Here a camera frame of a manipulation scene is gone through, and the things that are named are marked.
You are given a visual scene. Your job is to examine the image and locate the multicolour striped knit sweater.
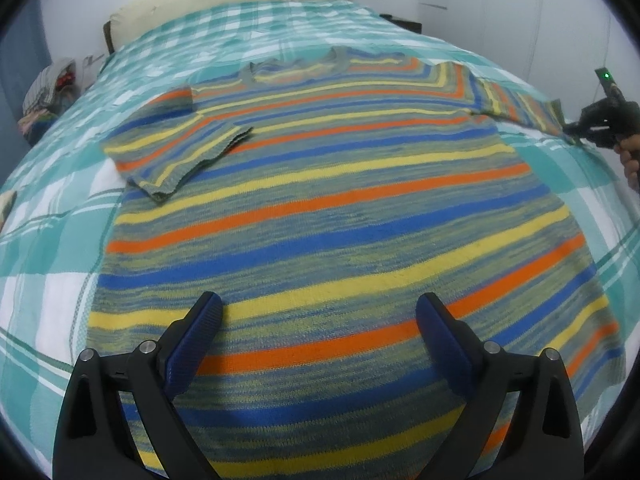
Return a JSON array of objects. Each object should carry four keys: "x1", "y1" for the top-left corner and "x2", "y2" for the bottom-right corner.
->
[{"x1": 87, "y1": 47, "x2": 625, "y2": 479}]

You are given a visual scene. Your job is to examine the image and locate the pile of clothes by bed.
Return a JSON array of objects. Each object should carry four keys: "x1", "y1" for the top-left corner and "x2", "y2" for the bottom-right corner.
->
[{"x1": 18, "y1": 58, "x2": 80, "y2": 148}]

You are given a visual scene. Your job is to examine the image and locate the person's right hand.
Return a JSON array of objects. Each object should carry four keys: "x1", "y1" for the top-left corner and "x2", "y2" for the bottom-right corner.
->
[{"x1": 614, "y1": 133, "x2": 640, "y2": 191}]

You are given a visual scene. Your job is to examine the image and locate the dark bedside table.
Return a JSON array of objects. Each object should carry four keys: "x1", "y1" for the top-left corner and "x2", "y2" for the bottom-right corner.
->
[{"x1": 380, "y1": 13, "x2": 422, "y2": 35}]

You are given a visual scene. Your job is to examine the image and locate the teal white plaid bedspread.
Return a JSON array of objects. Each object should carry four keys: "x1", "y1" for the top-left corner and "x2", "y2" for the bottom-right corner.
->
[{"x1": 1, "y1": 1, "x2": 639, "y2": 471}]

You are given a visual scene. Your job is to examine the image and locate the white wardrobe with handles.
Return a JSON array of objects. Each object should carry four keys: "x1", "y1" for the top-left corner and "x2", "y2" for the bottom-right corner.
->
[{"x1": 418, "y1": 0, "x2": 639, "y2": 115}]

